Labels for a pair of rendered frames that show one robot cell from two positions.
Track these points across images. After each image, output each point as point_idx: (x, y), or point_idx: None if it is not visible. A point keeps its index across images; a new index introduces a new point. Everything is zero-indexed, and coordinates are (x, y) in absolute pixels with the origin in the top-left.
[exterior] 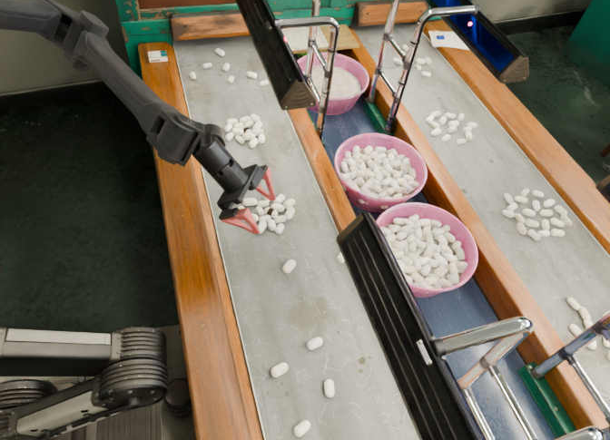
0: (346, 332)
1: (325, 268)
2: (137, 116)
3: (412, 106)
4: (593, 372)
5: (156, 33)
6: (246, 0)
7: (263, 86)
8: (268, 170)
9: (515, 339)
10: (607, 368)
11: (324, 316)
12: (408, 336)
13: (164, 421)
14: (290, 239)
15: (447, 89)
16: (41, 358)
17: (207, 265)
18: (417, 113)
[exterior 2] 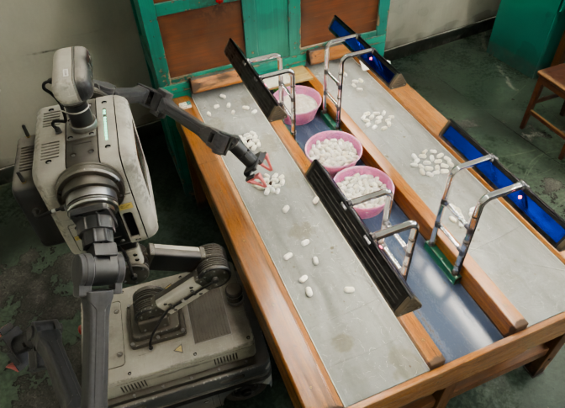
0: (322, 236)
1: (306, 207)
2: (198, 135)
3: (351, 111)
4: (462, 238)
5: (181, 91)
6: (240, 66)
7: (254, 113)
8: (266, 153)
9: (388, 201)
10: None
11: (308, 230)
12: (337, 203)
13: (227, 309)
14: (284, 195)
15: (375, 97)
16: (171, 256)
17: (240, 213)
18: (355, 115)
